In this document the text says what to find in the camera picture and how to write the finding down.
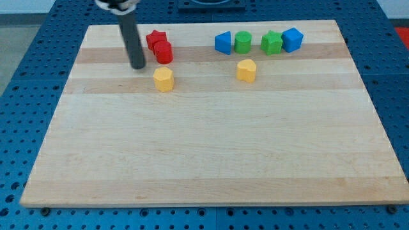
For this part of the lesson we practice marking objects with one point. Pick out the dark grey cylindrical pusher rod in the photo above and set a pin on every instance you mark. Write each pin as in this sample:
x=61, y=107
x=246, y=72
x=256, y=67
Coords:
x=131, y=38

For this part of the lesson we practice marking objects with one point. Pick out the white rod mount collar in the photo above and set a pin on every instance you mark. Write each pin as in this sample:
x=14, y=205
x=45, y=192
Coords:
x=117, y=7

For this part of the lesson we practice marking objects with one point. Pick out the yellow hexagon block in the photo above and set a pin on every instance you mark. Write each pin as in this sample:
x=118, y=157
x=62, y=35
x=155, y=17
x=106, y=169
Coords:
x=164, y=79

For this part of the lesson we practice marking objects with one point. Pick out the yellow heart block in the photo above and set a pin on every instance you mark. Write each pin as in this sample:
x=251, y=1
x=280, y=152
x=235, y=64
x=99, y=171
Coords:
x=246, y=70

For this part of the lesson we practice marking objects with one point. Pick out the red star block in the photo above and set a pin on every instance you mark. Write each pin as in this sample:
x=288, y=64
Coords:
x=154, y=37

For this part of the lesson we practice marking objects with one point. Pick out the red cylinder block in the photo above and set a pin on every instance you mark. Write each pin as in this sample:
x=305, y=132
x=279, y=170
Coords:
x=163, y=52

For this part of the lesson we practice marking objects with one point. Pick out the blue triangle block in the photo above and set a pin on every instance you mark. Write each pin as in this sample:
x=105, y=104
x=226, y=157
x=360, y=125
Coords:
x=222, y=43

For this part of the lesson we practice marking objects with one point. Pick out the green cylinder block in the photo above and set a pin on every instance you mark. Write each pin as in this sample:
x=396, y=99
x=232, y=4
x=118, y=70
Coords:
x=242, y=42

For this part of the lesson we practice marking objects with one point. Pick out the green star block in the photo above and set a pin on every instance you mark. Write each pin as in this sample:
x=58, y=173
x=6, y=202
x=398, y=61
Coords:
x=271, y=43

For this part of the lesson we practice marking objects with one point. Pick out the blue cube block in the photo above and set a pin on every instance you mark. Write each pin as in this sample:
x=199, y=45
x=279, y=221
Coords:
x=292, y=39

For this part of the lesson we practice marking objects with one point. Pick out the light wooden board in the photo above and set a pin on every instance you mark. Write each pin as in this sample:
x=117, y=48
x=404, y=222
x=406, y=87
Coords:
x=304, y=133

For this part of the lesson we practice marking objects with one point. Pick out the red object at right edge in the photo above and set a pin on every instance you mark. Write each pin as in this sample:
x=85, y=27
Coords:
x=403, y=33

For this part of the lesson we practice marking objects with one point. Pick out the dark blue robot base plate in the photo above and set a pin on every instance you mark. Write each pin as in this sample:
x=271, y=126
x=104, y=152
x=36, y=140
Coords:
x=202, y=5

